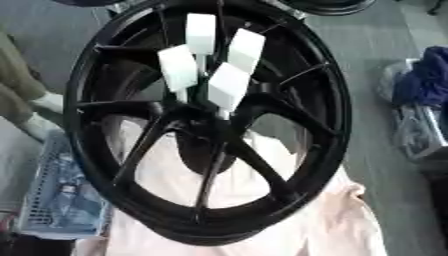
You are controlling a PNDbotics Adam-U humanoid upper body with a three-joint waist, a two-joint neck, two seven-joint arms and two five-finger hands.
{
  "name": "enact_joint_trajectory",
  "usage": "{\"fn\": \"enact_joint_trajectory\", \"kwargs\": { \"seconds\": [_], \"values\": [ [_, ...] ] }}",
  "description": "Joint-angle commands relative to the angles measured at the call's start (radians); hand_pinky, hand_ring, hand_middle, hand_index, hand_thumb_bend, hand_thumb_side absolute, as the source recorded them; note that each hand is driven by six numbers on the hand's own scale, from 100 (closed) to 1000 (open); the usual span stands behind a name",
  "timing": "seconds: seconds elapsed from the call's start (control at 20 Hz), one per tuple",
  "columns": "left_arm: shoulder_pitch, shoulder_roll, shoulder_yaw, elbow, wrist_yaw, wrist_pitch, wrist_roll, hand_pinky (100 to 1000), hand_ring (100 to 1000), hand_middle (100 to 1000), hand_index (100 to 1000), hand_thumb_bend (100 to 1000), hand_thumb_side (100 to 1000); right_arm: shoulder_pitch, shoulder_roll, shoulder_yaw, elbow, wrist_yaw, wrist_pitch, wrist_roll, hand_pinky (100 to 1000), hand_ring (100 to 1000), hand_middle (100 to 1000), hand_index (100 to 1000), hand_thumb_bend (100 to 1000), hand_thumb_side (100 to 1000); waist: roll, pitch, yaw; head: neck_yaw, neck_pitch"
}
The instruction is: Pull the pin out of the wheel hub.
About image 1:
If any black spoked wheel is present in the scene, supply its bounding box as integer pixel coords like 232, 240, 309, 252
61, 0, 354, 247

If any black round wheel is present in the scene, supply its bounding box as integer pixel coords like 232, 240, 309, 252
50, 0, 126, 8
278, 0, 378, 17

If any grey plastic crate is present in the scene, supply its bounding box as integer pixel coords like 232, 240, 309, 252
14, 130, 114, 240

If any clear plastic bag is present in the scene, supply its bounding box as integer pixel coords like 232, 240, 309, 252
376, 58, 448, 161

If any dark blue bag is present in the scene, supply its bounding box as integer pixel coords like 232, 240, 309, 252
390, 45, 448, 108

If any person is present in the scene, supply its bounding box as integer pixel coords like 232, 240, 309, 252
0, 32, 67, 142

